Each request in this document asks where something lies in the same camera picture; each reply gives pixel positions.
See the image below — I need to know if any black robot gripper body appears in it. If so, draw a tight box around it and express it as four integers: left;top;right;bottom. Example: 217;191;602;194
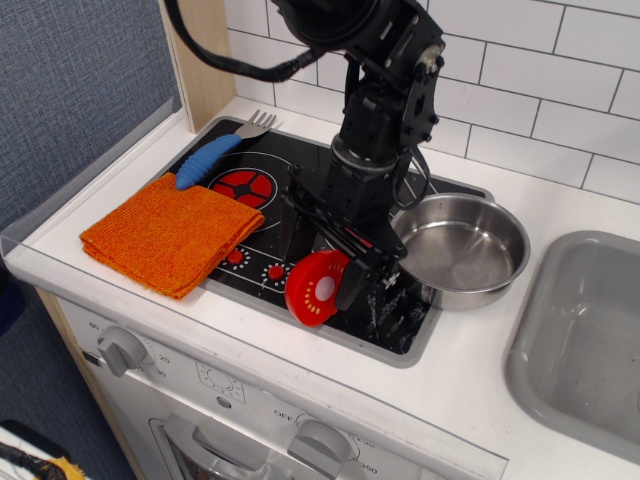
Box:
283;137;408;286

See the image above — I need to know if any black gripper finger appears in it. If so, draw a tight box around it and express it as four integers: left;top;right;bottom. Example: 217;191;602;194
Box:
335;258;379;311
279;199;315;262

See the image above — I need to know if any red toy tomato half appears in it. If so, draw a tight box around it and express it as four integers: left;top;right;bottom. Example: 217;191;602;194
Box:
284;250;349;327

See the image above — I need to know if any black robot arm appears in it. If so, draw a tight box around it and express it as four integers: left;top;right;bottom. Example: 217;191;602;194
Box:
277;1;445;310

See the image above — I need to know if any black toy stovetop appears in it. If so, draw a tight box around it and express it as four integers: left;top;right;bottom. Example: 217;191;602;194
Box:
164;115;495;370

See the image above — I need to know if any silver metal pan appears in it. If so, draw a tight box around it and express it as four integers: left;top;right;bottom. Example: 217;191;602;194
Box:
391;192;530;311

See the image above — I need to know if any orange knitted cloth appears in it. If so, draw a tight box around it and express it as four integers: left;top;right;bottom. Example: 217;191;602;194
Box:
80;173;265;300

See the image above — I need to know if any grey right oven knob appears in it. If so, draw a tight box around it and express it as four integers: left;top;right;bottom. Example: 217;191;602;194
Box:
287;420;352;479

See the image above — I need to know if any grey oven knob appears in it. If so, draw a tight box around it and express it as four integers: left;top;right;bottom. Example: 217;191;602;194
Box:
98;326;147;378
287;420;352;479

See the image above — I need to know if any grey left oven knob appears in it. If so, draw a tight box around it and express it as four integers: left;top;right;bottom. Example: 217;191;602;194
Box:
98;326;147;378

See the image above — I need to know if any grey toy sink basin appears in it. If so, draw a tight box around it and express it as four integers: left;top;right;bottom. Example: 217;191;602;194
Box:
506;231;639;463

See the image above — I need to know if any yellow cloth at corner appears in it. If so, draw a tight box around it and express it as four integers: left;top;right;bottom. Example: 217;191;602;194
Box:
49;457;87;480

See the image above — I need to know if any blue handled toy fork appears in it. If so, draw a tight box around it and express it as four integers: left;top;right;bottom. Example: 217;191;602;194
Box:
175;110;277;191

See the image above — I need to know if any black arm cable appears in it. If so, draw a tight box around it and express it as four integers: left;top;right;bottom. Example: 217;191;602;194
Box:
162;0;331;84

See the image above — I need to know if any light wooden post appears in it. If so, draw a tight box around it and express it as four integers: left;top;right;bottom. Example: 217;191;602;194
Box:
159;0;236;133

